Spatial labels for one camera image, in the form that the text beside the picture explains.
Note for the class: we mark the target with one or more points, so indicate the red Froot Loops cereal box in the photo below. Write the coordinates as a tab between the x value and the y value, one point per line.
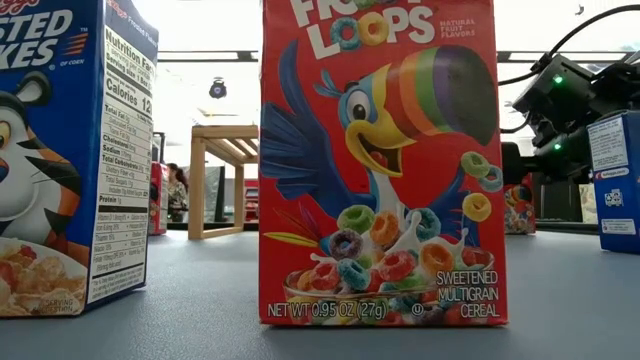
380	200
159	200
520	210

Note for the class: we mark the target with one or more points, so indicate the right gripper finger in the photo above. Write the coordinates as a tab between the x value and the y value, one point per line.
514	165

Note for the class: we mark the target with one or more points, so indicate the black hanging camera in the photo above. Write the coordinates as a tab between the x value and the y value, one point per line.
218	89

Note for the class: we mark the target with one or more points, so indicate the person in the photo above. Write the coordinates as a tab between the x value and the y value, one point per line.
176	192

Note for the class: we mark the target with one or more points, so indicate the wooden slatted shelf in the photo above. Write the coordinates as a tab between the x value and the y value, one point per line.
197	190

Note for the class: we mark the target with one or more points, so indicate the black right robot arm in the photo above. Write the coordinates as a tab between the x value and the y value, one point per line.
565	95

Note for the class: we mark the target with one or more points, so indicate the blue-grey table mat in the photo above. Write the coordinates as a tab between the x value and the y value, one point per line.
200	300

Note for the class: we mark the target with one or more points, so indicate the blue Frosted Flakes cereal box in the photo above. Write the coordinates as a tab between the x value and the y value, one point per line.
617	200
50	150

